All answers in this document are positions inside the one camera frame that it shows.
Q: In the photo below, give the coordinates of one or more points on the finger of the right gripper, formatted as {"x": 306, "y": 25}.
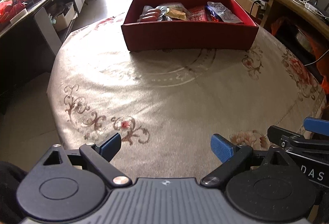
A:
{"x": 316, "y": 125}

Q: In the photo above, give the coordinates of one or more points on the cardboard storage box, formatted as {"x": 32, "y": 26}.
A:
{"x": 64, "y": 16}

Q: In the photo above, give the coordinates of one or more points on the grey patterned snack packet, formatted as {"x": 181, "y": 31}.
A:
{"x": 224, "y": 13}

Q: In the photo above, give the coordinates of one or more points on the red chinese snack packet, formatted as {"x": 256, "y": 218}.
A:
{"x": 198, "y": 14}

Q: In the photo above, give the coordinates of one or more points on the white power strip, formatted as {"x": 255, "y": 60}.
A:
{"x": 314, "y": 10}

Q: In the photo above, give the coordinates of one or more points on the sausage packet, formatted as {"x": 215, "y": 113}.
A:
{"x": 156, "y": 14}

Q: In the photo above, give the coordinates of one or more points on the floral beige tablecloth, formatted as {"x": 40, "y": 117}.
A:
{"x": 166, "y": 104}

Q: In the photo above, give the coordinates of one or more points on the gold brown snack packet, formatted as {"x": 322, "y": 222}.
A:
{"x": 176, "y": 14}

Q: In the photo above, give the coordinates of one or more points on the red cardboard box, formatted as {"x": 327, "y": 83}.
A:
{"x": 141, "y": 36}

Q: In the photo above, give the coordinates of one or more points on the long dark side table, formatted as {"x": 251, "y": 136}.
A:
{"x": 29, "y": 47}

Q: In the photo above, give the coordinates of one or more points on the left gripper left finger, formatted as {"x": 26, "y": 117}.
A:
{"x": 98, "y": 156}

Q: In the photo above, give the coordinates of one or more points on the blue snack packet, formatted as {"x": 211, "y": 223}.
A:
{"x": 211, "y": 15}

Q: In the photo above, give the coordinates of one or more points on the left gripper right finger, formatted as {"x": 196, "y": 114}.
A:
{"x": 233, "y": 158}

